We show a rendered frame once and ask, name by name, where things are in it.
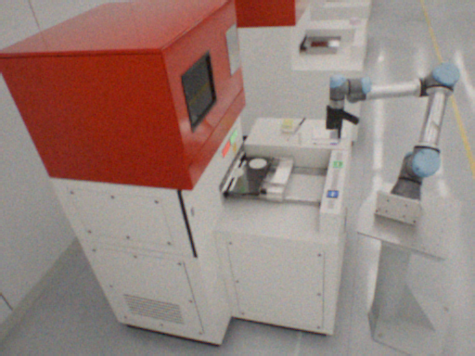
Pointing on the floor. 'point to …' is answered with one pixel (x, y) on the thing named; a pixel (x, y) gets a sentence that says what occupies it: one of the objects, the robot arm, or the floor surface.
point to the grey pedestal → (405, 310)
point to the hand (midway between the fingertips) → (340, 141)
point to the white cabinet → (283, 278)
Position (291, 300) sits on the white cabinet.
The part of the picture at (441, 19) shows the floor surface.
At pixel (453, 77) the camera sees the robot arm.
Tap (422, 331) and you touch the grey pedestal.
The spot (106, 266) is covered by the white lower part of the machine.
